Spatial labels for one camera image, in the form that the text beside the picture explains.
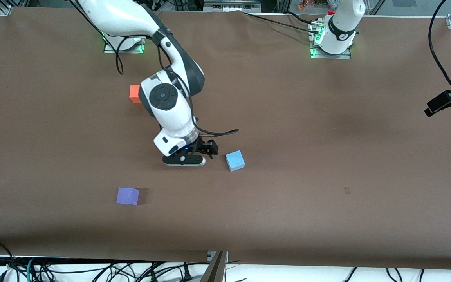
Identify blue foam block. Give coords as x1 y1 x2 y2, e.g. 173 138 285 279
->
225 150 245 172

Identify orange foam block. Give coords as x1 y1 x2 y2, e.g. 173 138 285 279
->
129 84 142 104

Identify purple foam block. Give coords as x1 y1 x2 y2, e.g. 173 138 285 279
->
116 187 140 206

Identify brown table cover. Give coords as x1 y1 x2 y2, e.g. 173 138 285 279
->
0 7 451 271

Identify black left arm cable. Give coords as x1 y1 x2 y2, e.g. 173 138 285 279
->
428 0 451 93

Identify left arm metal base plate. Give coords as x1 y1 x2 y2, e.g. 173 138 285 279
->
310 22 352 60

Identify aluminium profile post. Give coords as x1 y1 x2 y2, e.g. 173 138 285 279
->
201 251 229 282

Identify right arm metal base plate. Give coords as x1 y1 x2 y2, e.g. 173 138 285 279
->
103 33 145 54

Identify long black table cable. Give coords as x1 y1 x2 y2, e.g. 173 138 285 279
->
243 12 320 34

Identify aluminium frame crossbar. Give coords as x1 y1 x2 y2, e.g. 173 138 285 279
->
204 0 262 13

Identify tangled black floor cables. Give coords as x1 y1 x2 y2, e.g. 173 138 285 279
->
34 262 210 282

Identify short black table cable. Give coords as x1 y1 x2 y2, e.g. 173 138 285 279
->
284 11 318 23

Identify teal floor cable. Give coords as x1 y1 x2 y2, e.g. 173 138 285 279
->
27 257 39 282

